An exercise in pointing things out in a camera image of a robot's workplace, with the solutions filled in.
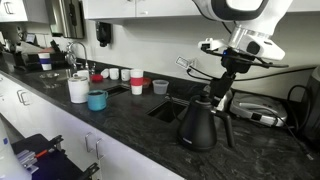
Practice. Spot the small white mug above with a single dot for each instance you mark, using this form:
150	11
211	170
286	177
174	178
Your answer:
114	74

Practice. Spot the rectangular countertop opening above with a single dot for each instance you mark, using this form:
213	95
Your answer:
115	90

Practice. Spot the black mounting plate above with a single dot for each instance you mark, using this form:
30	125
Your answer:
53	163

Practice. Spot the white cup with red band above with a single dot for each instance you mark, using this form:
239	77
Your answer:
136	81

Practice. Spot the black gooseneck kettle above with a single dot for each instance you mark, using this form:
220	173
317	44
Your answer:
198	128

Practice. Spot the white wall outlet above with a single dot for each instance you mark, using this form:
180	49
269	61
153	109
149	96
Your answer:
185	62

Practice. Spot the chrome faucet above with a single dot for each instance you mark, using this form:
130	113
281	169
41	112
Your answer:
77	53

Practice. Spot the white cup with blue band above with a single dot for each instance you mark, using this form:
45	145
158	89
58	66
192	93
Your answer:
45	61

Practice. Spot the black drying rack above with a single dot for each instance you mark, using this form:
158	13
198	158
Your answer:
26	60

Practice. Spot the clear plastic container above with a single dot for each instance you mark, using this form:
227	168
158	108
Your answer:
160	87

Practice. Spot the black red clamp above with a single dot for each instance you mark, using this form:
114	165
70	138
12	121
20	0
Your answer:
55	140
90	170

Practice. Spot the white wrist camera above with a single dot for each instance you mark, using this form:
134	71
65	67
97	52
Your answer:
213	45

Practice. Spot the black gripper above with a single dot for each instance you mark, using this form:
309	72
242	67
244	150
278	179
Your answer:
237	63

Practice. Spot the white upper cabinet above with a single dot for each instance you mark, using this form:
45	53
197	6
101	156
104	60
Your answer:
150	8
20	10

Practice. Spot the black soap dispenser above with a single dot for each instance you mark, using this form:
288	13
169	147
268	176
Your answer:
103	33

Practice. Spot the white lidded canister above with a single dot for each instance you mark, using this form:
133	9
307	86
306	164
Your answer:
78	90

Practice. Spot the steel paper towel dispenser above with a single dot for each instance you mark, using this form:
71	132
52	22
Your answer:
66	18

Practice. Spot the blue mug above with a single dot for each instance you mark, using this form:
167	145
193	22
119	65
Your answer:
97	101

